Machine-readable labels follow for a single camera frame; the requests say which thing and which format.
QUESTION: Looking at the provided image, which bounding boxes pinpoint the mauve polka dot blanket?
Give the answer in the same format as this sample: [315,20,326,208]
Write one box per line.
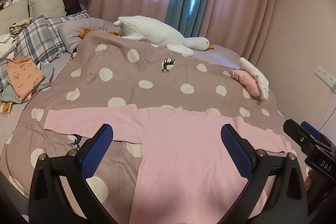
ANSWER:
[1,31,298,223]

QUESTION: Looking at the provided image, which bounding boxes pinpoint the white wall socket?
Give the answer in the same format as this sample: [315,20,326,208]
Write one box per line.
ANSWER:
[314,65,335,89]

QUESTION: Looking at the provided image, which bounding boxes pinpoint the plaid pillow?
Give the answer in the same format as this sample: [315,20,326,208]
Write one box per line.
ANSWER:
[15,11,89,64]

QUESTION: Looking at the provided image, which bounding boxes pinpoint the grey garment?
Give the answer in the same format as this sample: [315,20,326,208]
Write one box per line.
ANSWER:
[0,62,55,104]

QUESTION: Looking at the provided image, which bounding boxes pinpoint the folded orange garment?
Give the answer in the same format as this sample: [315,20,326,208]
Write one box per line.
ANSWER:
[6,55,45,102]

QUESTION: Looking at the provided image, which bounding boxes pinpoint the folded white garment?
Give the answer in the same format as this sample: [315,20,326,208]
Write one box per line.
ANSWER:
[239,57,269,100]

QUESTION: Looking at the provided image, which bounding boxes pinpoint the pink striped knit top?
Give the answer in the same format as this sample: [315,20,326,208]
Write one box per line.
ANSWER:
[44,105,291,223]

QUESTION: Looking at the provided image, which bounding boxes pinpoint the white goose plush toy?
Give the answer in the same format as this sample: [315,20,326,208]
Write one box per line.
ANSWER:
[113,15,214,57]

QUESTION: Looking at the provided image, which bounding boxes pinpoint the lilac pillow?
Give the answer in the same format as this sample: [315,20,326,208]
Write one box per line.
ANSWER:
[58,17,120,53]

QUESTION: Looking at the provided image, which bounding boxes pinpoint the folded pink garment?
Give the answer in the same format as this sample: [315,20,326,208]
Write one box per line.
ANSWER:
[232,69,261,98]

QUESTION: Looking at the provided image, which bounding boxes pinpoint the right hand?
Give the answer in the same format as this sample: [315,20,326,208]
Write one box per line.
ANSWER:
[304,169,314,191]

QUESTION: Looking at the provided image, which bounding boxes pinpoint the beige headboard cushion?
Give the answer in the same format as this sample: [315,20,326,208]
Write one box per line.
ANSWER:
[0,0,66,35]

